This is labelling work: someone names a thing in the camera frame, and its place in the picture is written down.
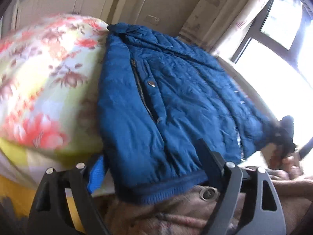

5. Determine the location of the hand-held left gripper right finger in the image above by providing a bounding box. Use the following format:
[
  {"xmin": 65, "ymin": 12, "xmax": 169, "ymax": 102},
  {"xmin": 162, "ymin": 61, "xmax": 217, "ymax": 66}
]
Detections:
[{"xmin": 198, "ymin": 138, "xmax": 286, "ymax": 235}]

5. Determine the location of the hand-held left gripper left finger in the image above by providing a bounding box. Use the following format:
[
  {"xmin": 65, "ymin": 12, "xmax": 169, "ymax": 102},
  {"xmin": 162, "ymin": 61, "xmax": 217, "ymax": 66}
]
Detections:
[{"xmin": 28, "ymin": 155, "xmax": 110, "ymax": 235}]

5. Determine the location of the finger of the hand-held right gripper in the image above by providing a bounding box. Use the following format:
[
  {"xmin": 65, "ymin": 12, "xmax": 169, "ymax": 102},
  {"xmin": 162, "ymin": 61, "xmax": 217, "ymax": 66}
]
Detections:
[{"xmin": 274, "ymin": 116, "xmax": 297, "ymax": 158}]

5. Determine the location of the blue quilted jacket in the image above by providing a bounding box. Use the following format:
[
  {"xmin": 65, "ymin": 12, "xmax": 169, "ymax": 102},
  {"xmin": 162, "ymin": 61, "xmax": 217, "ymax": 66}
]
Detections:
[{"xmin": 98, "ymin": 23, "xmax": 286, "ymax": 205}]

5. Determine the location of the person's right forearm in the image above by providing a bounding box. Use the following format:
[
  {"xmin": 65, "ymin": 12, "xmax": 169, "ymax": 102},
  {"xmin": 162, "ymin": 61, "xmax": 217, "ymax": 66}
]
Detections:
[{"xmin": 273, "ymin": 175, "xmax": 313, "ymax": 199}]

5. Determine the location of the person's right hand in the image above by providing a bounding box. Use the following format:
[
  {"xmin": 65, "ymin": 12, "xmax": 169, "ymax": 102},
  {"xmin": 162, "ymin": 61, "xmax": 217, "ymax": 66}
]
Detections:
[{"xmin": 270, "ymin": 155, "xmax": 304, "ymax": 180}]

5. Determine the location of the person's beige coat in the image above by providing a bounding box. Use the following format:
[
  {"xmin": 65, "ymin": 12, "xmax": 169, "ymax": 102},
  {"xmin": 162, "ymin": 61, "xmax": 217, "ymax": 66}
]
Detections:
[{"xmin": 94, "ymin": 185, "xmax": 313, "ymax": 235}]

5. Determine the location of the dark framed window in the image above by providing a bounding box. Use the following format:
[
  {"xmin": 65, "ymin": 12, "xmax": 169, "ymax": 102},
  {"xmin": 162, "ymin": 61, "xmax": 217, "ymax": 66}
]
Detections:
[{"xmin": 230, "ymin": 0, "xmax": 313, "ymax": 118}]

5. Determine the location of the floral quilt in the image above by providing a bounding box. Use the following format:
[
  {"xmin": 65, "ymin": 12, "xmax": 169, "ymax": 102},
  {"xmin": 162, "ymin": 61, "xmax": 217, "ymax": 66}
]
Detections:
[{"xmin": 0, "ymin": 13, "xmax": 110, "ymax": 163}]

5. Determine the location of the patterned beige curtain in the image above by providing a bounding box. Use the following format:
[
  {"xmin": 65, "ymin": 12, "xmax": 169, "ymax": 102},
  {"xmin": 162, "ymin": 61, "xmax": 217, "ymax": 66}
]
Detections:
[{"xmin": 180, "ymin": 0, "xmax": 279, "ymax": 61}]

